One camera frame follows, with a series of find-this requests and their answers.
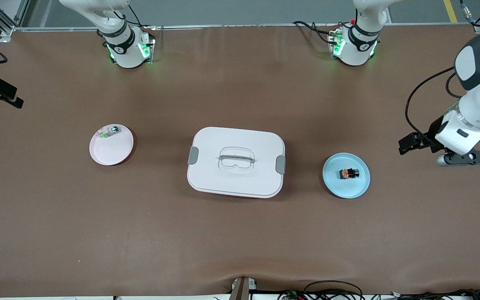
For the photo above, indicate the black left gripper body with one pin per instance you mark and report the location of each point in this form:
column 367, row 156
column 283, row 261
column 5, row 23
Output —
column 433, row 132

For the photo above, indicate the orange and black switch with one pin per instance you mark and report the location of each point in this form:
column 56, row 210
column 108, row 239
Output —
column 353, row 173

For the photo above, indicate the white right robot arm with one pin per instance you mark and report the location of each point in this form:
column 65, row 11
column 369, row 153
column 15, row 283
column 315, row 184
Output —
column 127, row 50

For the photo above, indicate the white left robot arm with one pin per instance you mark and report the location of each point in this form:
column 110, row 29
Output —
column 479, row 104

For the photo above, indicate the white lidded box grey latches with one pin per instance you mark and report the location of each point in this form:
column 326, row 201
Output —
column 211, row 175

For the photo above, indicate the light blue round plate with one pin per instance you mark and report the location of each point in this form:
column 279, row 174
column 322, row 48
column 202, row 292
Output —
column 346, row 189

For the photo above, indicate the pink round plate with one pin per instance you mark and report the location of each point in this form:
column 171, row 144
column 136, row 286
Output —
column 111, row 154

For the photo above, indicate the green and clear switch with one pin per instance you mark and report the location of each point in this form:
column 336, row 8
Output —
column 114, row 129

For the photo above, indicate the camera stand post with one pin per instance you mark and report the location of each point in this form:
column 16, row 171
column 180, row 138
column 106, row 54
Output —
column 242, row 289

